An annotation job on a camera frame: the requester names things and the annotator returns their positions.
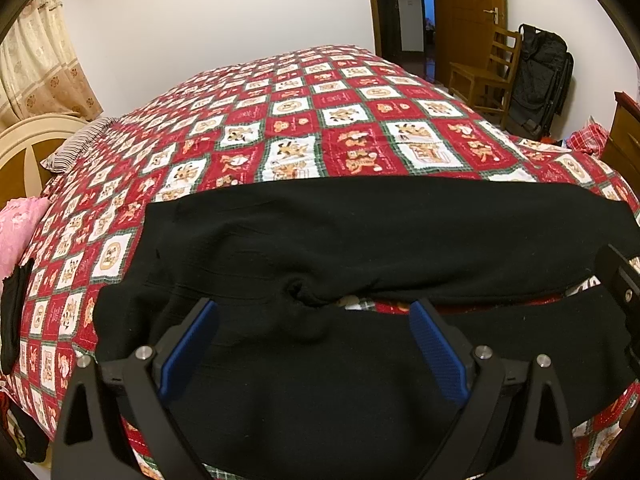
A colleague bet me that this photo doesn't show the cream wooden headboard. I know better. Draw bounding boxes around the cream wooden headboard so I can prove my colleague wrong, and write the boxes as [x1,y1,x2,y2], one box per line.
[0,113,87,207]

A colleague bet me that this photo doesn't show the black pants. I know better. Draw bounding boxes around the black pants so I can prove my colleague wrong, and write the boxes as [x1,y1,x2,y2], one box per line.
[93,177,639,479]

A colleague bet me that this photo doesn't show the wooden chair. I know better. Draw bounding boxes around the wooden chair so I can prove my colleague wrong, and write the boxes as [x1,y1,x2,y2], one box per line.
[448,26,522,127]

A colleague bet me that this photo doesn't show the pink fluffy pillow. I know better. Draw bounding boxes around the pink fluffy pillow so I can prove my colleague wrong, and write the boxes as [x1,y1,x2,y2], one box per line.
[0,197,51,280]

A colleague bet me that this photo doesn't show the beige patterned curtain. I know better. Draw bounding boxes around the beige patterned curtain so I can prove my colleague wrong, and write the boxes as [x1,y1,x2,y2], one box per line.
[1,0,103,129]

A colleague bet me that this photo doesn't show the striped grey pillow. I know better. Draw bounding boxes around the striped grey pillow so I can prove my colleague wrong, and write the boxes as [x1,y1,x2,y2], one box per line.
[40,117,117,174]

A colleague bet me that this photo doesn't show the brown wooden dresser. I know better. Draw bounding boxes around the brown wooden dresser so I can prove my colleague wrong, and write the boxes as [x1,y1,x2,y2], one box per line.
[601,91,640,194]

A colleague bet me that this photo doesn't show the red plaid bag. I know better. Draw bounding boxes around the red plaid bag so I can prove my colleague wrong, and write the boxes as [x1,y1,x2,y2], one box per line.
[566,117,610,158]

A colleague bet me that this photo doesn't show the black folded stroller bag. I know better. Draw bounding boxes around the black folded stroller bag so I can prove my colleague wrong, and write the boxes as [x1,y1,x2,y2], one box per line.
[506,24,574,141]

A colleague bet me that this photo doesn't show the red patchwork bear bedspread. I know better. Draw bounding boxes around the red patchwork bear bedspread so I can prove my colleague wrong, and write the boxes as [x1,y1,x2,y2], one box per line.
[0,43,640,480]

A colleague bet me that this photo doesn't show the brown wooden door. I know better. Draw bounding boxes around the brown wooden door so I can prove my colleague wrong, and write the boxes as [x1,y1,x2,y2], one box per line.
[434,0,506,84]

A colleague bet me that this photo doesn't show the folded black garment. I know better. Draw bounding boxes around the folded black garment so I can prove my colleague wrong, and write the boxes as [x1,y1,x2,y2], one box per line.
[1,258,35,375]

